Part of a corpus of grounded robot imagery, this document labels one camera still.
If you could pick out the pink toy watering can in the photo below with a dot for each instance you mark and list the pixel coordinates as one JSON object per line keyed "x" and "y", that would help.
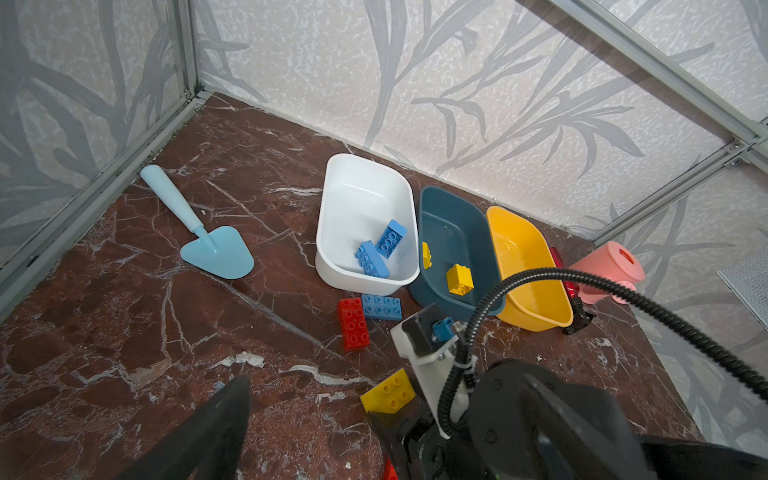
{"x": 614, "y": 262}

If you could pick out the small yellow lego brick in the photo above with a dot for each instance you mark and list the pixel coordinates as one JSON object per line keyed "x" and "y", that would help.
{"x": 426, "y": 256}

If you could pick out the light blue toy trowel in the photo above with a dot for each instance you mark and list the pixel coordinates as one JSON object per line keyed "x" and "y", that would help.
{"x": 221, "y": 252}

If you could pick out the red and black hand tool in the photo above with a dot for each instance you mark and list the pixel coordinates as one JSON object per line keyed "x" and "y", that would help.
{"x": 581, "y": 317}

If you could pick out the large blue lego brick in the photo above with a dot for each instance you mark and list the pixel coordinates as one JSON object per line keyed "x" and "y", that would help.
{"x": 370, "y": 260}

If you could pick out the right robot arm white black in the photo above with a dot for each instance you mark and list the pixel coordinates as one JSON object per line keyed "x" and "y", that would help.
{"x": 520, "y": 421}

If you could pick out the white plastic bin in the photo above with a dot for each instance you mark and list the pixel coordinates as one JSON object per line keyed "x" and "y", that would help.
{"x": 360, "y": 197}

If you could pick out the white wire mesh basket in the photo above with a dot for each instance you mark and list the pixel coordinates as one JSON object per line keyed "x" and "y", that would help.
{"x": 747, "y": 280}

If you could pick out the red lego brick center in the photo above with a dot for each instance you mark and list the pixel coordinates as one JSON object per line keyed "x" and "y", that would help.
{"x": 389, "y": 470}

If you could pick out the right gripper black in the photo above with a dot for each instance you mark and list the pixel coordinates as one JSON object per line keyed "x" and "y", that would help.
{"x": 414, "y": 445}

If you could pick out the dark teal plastic bin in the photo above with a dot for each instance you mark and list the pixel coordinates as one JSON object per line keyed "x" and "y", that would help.
{"x": 456, "y": 233}

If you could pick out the blue 2x4 lego brick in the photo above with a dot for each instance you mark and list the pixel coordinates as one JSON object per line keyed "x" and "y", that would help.
{"x": 382, "y": 307}

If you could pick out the yellow long lego brick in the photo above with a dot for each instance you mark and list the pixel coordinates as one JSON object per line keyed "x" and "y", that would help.
{"x": 390, "y": 395}

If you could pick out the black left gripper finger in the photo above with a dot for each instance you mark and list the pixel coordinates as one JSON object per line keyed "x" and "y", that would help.
{"x": 208, "y": 445}

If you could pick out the red lego brick near bins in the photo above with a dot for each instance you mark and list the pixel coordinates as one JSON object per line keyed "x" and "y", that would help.
{"x": 353, "y": 324}

